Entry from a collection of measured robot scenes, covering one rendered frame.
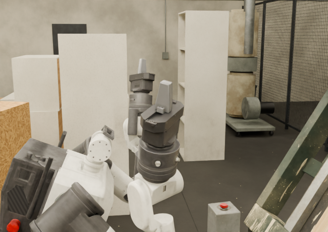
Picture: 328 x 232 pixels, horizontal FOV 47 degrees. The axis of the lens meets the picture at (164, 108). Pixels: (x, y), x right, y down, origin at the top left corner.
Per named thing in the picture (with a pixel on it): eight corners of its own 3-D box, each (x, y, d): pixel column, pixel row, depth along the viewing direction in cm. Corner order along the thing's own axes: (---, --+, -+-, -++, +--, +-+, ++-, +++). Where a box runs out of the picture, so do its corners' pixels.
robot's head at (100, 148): (81, 164, 106) (92, 136, 105) (84, 153, 116) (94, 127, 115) (104, 172, 107) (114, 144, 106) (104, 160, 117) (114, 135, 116)
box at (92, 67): (77, 182, 450) (70, 33, 416) (127, 180, 457) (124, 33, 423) (67, 218, 362) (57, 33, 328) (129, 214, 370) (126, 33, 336)
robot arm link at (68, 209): (72, 266, 85) (31, 222, 85) (74, 258, 94) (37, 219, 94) (111, 228, 88) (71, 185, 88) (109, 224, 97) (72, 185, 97)
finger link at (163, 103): (173, 84, 73) (170, 112, 76) (159, 79, 74) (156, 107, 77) (170, 86, 72) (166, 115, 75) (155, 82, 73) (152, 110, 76)
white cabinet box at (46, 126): (30, 146, 595) (27, 101, 581) (67, 145, 602) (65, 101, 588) (17, 163, 517) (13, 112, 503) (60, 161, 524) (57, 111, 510)
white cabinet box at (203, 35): (177, 148, 584) (178, 13, 544) (213, 147, 591) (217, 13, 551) (184, 161, 525) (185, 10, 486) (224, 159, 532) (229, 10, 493)
